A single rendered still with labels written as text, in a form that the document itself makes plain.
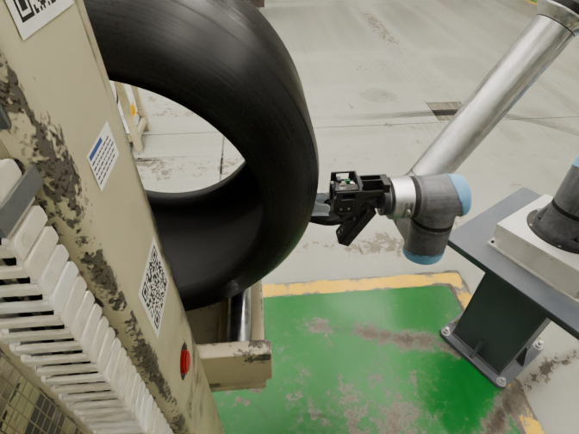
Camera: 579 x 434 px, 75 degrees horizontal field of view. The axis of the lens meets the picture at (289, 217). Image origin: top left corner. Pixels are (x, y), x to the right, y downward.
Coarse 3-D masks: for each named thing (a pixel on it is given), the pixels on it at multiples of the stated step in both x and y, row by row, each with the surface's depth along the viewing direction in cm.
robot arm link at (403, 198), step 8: (400, 176) 78; (392, 184) 75; (400, 184) 75; (408, 184) 75; (392, 192) 76; (400, 192) 75; (408, 192) 75; (392, 200) 76; (400, 200) 75; (408, 200) 75; (392, 208) 76; (400, 208) 75; (408, 208) 76; (392, 216) 77; (400, 216) 77; (408, 216) 77
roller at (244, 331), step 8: (248, 288) 76; (240, 296) 74; (248, 296) 75; (232, 304) 73; (240, 304) 73; (248, 304) 74; (232, 312) 72; (240, 312) 71; (248, 312) 72; (232, 320) 70; (240, 320) 70; (248, 320) 71; (232, 328) 69; (240, 328) 69; (248, 328) 70; (232, 336) 68; (240, 336) 68; (248, 336) 69
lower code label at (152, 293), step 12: (156, 252) 40; (156, 264) 39; (144, 276) 35; (156, 276) 39; (144, 288) 35; (156, 288) 39; (144, 300) 35; (156, 300) 39; (156, 312) 39; (156, 324) 38
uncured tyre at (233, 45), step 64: (128, 0) 38; (192, 0) 41; (128, 64) 39; (192, 64) 40; (256, 64) 44; (256, 128) 46; (192, 192) 88; (256, 192) 85; (192, 256) 83; (256, 256) 60
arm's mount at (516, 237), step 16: (528, 208) 130; (496, 224) 123; (512, 224) 123; (528, 224) 122; (496, 240) 127; (512, 240) 121; (528, 240) 116; (544, 240) 116; (512, 256) 123; (528, 256) 118; (544, 256) 114; (560, 256) 111; (576, 256) 111; (544, 272) 116; (560, 272) 111; (576, 272) 107; (560, 288) 113; (576, 288) 109
